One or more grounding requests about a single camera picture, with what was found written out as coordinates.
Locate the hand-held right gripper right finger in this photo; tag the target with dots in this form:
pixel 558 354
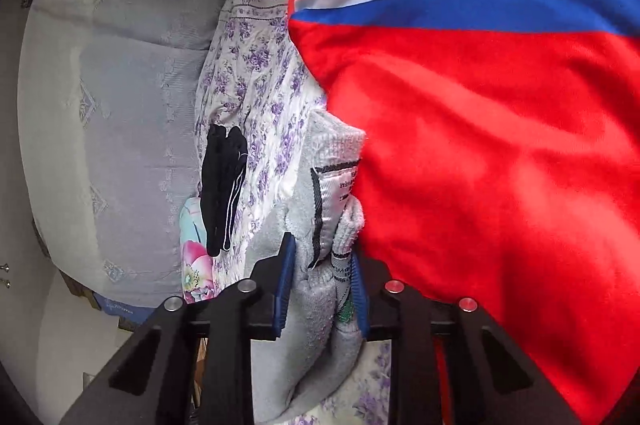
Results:
pixel 359 300

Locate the black folded pants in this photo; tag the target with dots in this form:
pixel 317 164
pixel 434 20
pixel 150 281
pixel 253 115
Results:
pixel 220 185

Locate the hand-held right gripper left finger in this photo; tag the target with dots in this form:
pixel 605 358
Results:
pixel 285 277

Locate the grey pants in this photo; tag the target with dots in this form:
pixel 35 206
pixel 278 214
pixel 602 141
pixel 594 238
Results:
pixel 310 315

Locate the teal pink floral folded blanket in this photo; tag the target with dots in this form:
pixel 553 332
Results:
pixel 195 265

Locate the grey embroidered cover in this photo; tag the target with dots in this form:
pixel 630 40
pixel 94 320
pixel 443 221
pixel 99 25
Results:
pixel 125 105

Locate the blue printed cloth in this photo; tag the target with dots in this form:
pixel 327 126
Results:
pixel 125 307

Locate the red blue white garment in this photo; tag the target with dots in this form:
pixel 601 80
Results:
pixel 475 130

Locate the purple floral bedspread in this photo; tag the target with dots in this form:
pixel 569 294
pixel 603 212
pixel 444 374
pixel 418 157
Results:
pixel 250 65

